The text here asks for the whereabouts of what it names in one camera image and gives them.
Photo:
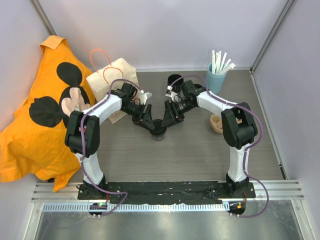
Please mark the bottom pulp cup carrier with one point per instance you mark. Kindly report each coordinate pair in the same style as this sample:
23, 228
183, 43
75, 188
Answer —
216, 123

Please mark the black cup lid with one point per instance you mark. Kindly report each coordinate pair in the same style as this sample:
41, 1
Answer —
158, 128

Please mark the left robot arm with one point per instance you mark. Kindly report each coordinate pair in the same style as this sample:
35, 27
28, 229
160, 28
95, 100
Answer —
83, 133

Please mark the dark coffee cup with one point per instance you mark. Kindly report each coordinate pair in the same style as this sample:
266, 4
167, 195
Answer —
158, 136

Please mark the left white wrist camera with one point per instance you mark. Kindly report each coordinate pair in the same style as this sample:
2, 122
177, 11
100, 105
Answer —
144, 96

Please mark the light blue straw holder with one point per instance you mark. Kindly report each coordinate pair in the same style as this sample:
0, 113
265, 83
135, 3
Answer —
214, 81

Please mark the orange mickey mouse bag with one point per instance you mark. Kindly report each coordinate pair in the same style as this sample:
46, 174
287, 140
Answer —
34, 143

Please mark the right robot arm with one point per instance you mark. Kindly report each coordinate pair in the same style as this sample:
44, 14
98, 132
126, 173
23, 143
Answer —
238, 127

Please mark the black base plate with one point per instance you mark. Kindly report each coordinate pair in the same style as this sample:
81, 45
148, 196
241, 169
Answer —
165, 192

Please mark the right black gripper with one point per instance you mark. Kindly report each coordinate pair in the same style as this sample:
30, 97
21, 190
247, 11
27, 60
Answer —
168, 118

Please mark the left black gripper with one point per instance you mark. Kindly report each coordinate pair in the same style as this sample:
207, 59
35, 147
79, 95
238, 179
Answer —
146, 122

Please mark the lidded black coffee cup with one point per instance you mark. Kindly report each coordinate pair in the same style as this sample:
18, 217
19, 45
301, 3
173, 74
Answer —
198, 86

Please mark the white paper takeout bag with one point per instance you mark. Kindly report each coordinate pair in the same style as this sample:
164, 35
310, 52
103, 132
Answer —
101, 79

